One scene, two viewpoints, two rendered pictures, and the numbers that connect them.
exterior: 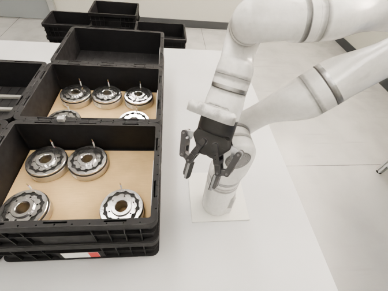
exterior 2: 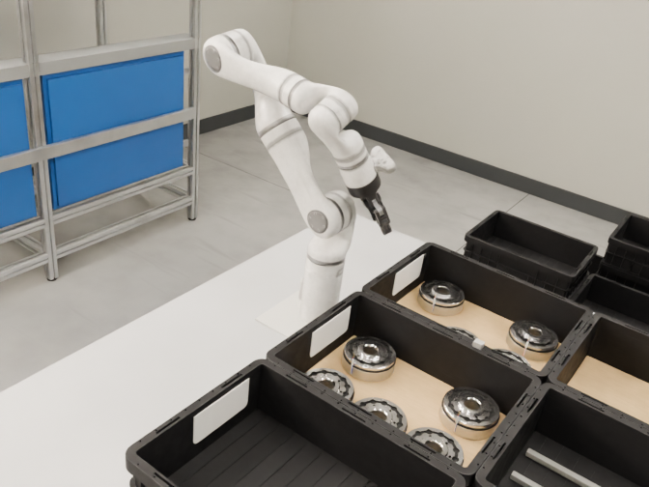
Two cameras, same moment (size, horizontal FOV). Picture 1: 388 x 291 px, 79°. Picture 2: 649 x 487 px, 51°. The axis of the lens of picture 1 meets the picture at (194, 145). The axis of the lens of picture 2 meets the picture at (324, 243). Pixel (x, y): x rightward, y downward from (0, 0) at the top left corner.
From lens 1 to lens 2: 166 cm
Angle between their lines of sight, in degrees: 94
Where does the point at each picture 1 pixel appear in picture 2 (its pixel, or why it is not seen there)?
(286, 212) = (258, 273)
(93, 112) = (413, 421)
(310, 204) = not seen: hidden behind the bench
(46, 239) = (515, 309)
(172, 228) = not seen: hidden behind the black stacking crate
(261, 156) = (200, 313)
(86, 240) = (481, 300)
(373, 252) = (64, 347)
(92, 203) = (465, 323)
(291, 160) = not seen: outside the picture
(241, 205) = (294, 299)
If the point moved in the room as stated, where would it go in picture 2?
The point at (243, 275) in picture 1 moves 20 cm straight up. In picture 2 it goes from (351, 275) to (360, 211)
